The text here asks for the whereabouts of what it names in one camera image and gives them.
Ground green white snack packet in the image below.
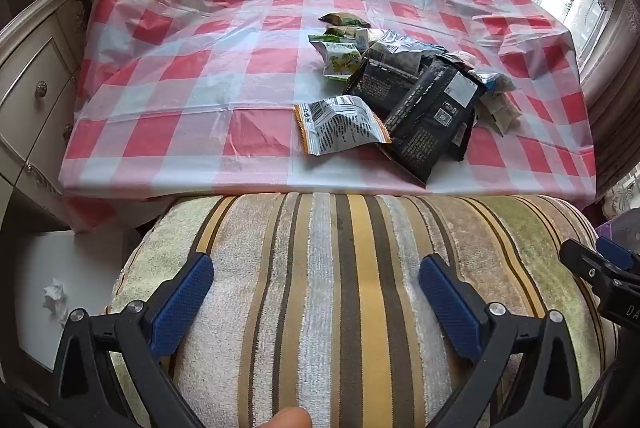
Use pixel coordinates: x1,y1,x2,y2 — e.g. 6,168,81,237
308,34,364,82

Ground orange silver snack packet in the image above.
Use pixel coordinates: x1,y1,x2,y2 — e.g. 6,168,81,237
293,94,392,157

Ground clear beige nut packet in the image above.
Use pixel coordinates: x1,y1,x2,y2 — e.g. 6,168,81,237
475,93,524,138

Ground dark green snack packet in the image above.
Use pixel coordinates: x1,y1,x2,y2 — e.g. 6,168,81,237
319,11,370,29

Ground medium black snack packet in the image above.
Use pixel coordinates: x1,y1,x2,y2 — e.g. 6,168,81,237
345,56,426,111

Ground white box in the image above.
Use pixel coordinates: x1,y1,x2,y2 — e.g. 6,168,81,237
607,213,640,254

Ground cream wooden cabinet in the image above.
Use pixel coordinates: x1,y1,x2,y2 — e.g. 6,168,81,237
0,0,93,229

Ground small green white candy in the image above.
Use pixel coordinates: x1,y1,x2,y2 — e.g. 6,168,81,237
325,26,372,43

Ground person's left hand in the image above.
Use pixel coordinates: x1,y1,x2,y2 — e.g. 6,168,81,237
262,406,312,428

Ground pink patterned curtain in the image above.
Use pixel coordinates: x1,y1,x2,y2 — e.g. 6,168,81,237
580,0,640,219

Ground striped towel cushion cover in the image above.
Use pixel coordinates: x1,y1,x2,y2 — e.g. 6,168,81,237
105,190,621,428

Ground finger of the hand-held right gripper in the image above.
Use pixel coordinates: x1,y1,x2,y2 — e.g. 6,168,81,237
596,235,636,271
559,239,608,294

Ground silver blue snack packet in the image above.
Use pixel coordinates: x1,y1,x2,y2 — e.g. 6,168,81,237
366,29,443,76

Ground large black snack packet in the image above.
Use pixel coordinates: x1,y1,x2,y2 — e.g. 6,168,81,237
384,54,488,186

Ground white blue snack packet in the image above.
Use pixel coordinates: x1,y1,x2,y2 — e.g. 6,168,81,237
474,72,517,98

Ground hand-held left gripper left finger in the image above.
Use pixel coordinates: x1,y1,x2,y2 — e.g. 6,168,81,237
50,253,216,428

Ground red white checked tablecloth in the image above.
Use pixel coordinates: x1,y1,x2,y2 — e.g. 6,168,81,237
59,0,598,229

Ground crumpled white tissue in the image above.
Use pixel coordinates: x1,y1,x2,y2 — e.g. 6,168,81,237
42,280,69,325

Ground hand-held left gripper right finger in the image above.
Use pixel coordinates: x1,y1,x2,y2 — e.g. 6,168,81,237
417,253,586,428

